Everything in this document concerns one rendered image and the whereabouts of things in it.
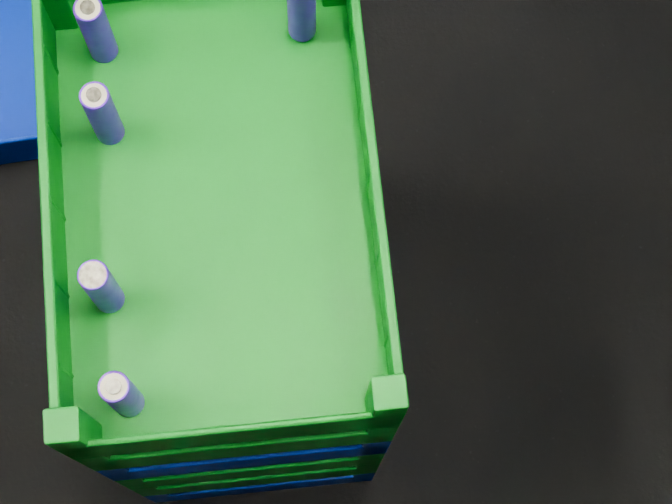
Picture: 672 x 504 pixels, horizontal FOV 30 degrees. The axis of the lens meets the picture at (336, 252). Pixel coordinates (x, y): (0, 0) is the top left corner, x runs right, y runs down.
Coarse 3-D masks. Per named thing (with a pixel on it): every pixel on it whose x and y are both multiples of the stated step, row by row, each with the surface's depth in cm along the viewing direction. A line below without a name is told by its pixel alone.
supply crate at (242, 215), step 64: (64, 0) 78; (128, 0) 83; (192, 0) 83; (256, 0) 83; (320, 0) 83; (64, 64) 82; (128, 64) 82; (192, 64) 82; (256, 64) 82; (320, 64) 82; (64, 128) 81; (128, 128) 81; (192, 128) 81; (256, 128) 81; (320, 128) 81; (64, 192) 79; (128, 192) 80; (192, 192) 80; (256, 192) 80; (320, 192) 80; (64, 256) 78; (128, 256) 78; (192, 256) 79; (256, 256) 79; (320, 256) 79; (384, 256) 73; (64, 320) 76; (128, 320) 77; (192, 320) 77; (256, 320) 78; (320, 320) 78; (384, 320) 76; (64, 384) 74; (192, 384) 76; (256, 384) 76; (320, 384) 77; (384, 384) 69; (64, 448) 70; (128, 448) 73
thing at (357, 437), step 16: (352, 432) 79; (368, 432) 78; (384, 432) 79; (192, 448) 78; (208, 448) 78; (224, 448) 78; (240, 448) 79; (256, 448) 80; (272, 448) 81; (288, 448) 82; (304, 448) 83; (96, 464) 79; (112, 464) 80; (128, 464) 81; (144, 464) 82; (160, 464) 83
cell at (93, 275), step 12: (84, 264) 72; (96, 264) 72; (84, 276) 71; (96, 276) 71; (108, 276) 72; (84, 288) 71; (96, 288) 71; (108, 288) 72; (120, 288) 76; (96, 300) 74; (108, 300) 74; (120, 300) 76; (108, 312) 77
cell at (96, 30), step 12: (84, 0) 76; (96, 0) 76; (84, 12) 76; (96, 12) 76; (84, 24) 76; (96, 24) 76; (108, 24) 78; (84, 36) 78; (96, 36) 78; (108, 36) 79; (96, 48) 79; (108, 48) 80; (96, 60) 82; (108, 60) 81
